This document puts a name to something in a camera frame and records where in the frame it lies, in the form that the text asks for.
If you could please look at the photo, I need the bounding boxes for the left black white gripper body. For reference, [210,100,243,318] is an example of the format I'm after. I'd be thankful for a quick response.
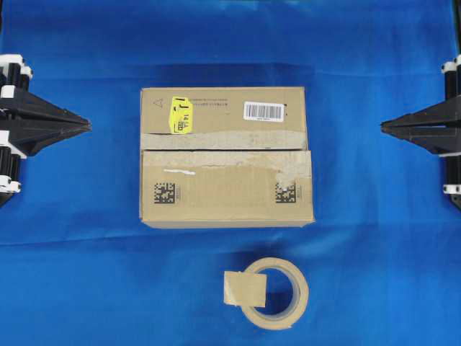
[1,54,33,206]

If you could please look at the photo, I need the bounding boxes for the brown cardboard box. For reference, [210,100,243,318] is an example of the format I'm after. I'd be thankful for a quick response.
[139,86,315,229]

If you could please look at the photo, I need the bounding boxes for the beige masking tape roll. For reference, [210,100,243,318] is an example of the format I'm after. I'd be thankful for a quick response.
[239,257,309,330]

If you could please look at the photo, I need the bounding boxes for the blue table cloth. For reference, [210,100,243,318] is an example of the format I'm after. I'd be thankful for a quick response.
[1,1,460,345]

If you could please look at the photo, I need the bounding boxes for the beige cut tape piece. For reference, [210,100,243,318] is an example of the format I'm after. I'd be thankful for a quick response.
[223,271,267,308]

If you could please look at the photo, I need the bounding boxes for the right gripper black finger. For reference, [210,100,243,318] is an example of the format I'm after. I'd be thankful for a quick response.
[380,95,460,128]
[381,127,460,156]

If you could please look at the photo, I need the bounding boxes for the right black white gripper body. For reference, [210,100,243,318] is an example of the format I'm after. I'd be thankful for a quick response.
[442,54,460,209]

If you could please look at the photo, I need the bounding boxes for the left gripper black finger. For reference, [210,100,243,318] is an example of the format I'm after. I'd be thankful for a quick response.
[1,88,89,125]
[1,124,90,157]

